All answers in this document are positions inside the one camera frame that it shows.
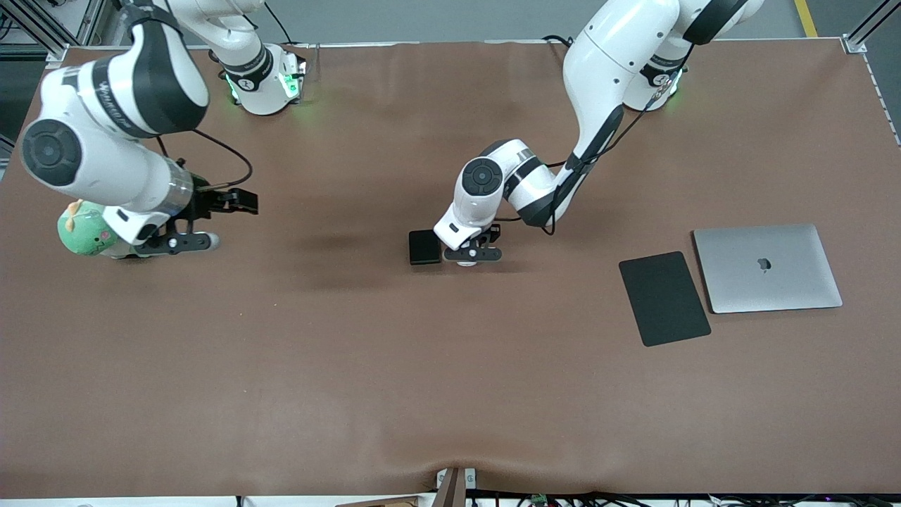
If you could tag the black mouse pad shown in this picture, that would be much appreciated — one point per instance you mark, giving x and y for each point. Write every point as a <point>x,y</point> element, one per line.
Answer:
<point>664,299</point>

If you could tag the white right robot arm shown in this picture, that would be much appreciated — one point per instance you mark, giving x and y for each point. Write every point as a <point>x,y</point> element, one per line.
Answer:
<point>105,91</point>

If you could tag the brown table cover mat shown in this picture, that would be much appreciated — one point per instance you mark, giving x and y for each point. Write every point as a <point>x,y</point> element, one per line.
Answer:
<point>352,387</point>

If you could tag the small black box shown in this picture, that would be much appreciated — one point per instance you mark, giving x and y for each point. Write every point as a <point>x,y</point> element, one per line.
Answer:
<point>424,247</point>

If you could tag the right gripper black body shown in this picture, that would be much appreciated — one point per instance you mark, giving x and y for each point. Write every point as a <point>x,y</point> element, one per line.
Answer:
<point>208,202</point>

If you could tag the silver closed laptop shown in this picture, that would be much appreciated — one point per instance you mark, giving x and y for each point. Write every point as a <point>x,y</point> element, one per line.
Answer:
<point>767,282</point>

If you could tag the green plush toy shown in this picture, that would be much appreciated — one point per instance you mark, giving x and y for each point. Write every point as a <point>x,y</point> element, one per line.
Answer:
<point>84,232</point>

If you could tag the aluminium frame profile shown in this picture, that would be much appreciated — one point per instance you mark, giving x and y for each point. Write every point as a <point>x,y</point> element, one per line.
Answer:
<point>42,32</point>
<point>869,28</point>

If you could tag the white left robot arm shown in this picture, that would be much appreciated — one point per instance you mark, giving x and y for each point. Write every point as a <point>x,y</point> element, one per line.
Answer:
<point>598,63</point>

